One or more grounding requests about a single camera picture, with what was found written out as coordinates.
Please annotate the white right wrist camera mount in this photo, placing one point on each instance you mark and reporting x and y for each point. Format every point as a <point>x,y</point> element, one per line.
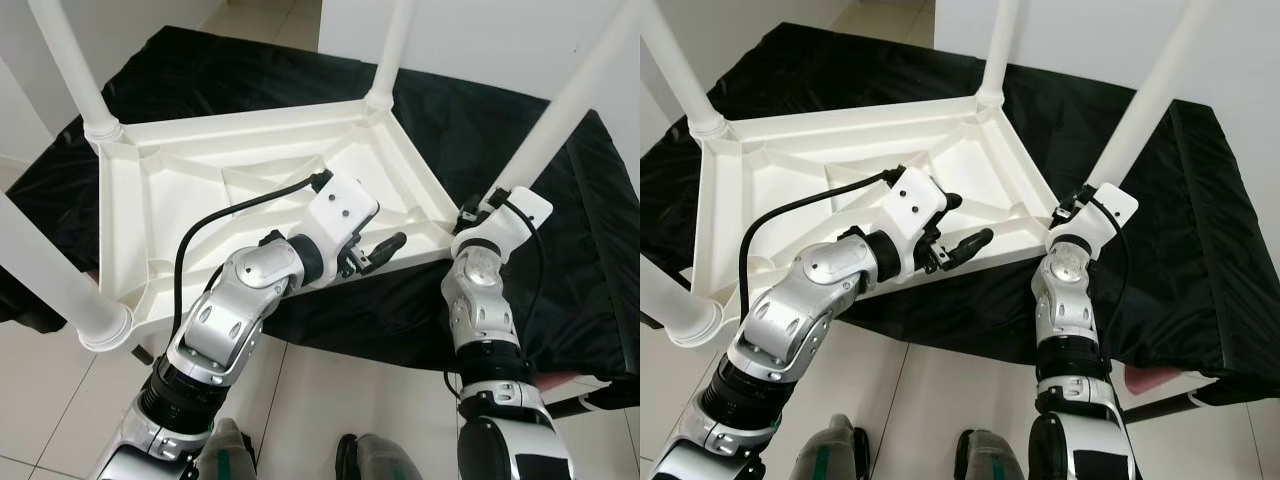
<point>1105,210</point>
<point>515,215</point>

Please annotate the white plastic table top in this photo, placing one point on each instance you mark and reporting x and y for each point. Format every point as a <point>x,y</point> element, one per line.
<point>180,200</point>
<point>780,190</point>

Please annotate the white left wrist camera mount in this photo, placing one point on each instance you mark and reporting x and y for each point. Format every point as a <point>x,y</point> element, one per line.
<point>915,205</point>
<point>340,215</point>

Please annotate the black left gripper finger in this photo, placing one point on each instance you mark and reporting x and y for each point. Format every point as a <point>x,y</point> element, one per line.
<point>971,245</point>
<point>952,203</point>
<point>386,246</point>

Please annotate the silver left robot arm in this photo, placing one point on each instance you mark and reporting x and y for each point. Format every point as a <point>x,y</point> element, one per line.
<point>800,305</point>
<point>230,310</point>

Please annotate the grey robot left leg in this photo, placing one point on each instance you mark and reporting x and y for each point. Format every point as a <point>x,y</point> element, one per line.
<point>228,452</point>
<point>835,452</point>

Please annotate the grey robot right leg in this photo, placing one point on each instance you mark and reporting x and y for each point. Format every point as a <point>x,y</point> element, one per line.
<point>382,460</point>
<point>992,458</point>

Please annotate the grey robot leg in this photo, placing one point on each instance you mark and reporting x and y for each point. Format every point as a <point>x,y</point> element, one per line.
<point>835,452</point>
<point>992,458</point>
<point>382,460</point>
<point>228,452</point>

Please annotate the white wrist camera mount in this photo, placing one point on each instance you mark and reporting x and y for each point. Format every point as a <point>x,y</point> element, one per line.
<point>340,215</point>
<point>515,215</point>
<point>1105,210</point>
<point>915,205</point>

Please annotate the black table cloth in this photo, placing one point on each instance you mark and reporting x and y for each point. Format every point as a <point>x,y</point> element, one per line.
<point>590,250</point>
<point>1200,250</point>

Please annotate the black metal table leg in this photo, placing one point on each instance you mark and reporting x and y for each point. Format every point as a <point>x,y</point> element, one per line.
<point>142,352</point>
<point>578,402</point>
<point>1160,406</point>

